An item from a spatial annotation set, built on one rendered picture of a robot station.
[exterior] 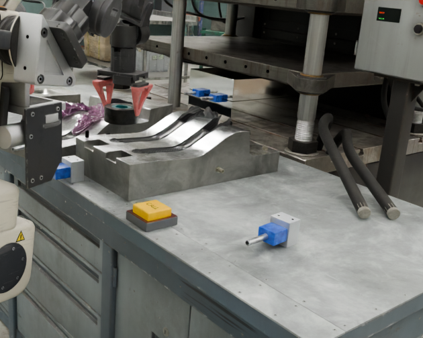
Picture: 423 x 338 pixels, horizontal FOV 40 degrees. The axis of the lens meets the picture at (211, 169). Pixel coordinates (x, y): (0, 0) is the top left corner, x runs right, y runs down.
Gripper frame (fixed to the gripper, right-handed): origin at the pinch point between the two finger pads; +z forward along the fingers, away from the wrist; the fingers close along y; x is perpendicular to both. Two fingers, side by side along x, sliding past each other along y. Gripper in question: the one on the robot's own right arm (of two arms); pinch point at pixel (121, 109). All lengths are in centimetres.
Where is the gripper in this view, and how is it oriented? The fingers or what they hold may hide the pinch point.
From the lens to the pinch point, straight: 137.6
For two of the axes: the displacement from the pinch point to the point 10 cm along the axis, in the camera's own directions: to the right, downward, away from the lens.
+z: -0.7, 9.5, 3.1
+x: -3.9, 2.6, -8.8
